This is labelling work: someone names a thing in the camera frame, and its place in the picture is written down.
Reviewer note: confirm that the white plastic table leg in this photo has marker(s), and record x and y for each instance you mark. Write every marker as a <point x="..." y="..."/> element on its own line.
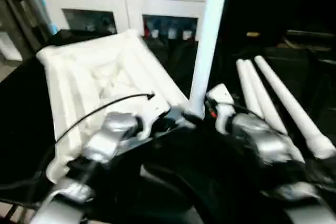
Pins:
<point x="260" y="95"/>
<point x="210" y="40"/>
<point x="291" y="103"/>
<point x="244" y="82"/>

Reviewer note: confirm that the small yellow label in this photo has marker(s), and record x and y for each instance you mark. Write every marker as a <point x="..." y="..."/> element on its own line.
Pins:
<point x="253" y="34"/>

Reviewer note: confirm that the grey metal stand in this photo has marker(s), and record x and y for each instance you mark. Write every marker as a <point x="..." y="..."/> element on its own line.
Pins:
<point x="16" y="9"/>

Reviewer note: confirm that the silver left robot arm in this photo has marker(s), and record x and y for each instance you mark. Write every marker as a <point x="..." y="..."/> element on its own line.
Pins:
<point x="105" y="140"/>

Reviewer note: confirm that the white plastic table top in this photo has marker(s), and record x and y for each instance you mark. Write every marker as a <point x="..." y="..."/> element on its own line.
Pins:
<point x="73" y="72"/>

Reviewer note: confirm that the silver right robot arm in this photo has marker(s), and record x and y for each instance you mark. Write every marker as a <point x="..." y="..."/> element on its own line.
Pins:
<point x="262" y="140"/>

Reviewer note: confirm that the black bench with silver rail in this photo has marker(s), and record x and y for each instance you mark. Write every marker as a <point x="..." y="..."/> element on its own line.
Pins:
<point x="315" y="43"/>

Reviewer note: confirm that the light blue plastic film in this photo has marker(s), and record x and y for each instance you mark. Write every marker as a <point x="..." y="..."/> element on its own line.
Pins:
<point x="44" y="1"/>

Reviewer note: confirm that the black plastic mat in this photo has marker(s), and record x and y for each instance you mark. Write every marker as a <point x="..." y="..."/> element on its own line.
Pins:
<point x="21" y="108"/>

